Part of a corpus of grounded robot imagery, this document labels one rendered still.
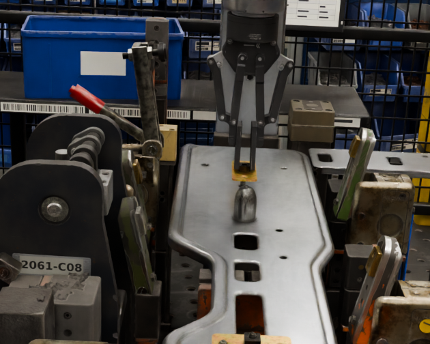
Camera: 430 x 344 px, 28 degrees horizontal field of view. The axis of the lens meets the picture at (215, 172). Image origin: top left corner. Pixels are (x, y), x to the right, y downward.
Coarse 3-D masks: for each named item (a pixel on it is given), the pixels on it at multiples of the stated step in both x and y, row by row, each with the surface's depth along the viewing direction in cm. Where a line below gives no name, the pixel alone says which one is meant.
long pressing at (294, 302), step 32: (192, 160) 143; (224, 160) 144; (256, 160) 144; (288, 160) 145; (192, 192) 129; (224, 192) 130; (256, 192) 131; (288, 192) 131; (192, 224) 118; (224, 224) 119; (256, 224) 119; (288, 224) 120; (320, 224) 121; (192, 256) 111; (224, 256) 109; (256, 256) 110; (288, 256) 110; (320, 256) 111; (224, 288) 100; (256, 288) 102; (288, 288) 102; (320, 288) 103; (224, 320) 94; (288, 320) 95; (320, 320) 95
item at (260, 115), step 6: (258, 54) 124; (258, 60) 124; (258, 66) 125; (258, 72) 125; (258, 78) 125; (258, 84) 126; (258, 90) 126; (258, 96) 127; (258, 102) 127; (258, 108) 127; (258, 114) 128; (264, 114) 128; (258, 120) 128; (264, 120) 128; (258, 126) 128
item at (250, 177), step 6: (240, 162) 132; (246, 162) 132; (240, 168) 131; (246, 168) 131; (234, 174) 130; (240, 174) 130; (246, 174) 130; (252, 174) 130; (234, 180) 128; (240, 180) 128; (246, 180) 128; (252, 180) 128
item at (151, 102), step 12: (132, 48) 124; (144, 48) 124; (132, 60) 126; (144, 60) 125; (144, 72) 125; (144, 84) 126; (144, 96) 126; (144, 108) 127; (156, 108) 130; (144, 120) 128; (156, 120) 131; (144, 132) 128; (156, 132) 128
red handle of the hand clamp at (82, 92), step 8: (72, 88) 127; (80, 88) 127; (72, 96) 127; (80, 96) 127; (88, 96) 127; (88, 104) 128; (96, 104) 128; (104, 104) 129; (96, 112) 128; (104, 112) 128; (112, 112) 129; (120, 120) 129; (128, 128) 129; (136, 128) 129; (136, 136) 130
